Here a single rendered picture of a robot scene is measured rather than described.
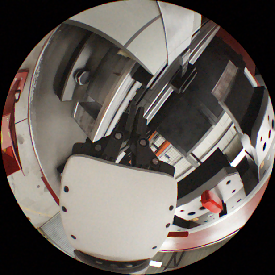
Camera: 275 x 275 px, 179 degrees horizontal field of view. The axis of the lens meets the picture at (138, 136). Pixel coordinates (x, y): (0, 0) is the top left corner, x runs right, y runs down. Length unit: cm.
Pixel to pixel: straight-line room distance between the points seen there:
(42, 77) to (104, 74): 11
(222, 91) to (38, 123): 33
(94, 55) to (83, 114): 12
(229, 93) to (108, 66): 20
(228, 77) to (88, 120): 27
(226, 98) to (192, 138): 56
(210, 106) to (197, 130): 19
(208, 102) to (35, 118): 77
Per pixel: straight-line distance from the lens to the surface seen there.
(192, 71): 36
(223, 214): 20
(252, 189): 31
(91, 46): 17
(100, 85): 18
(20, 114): 121
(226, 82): 19
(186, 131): 68
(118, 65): 16
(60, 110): 23
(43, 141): 26
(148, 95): 40
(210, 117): 70
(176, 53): 17
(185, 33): 17
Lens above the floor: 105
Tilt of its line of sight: 6 degrees down
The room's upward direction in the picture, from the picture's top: 130 degrees clockwise
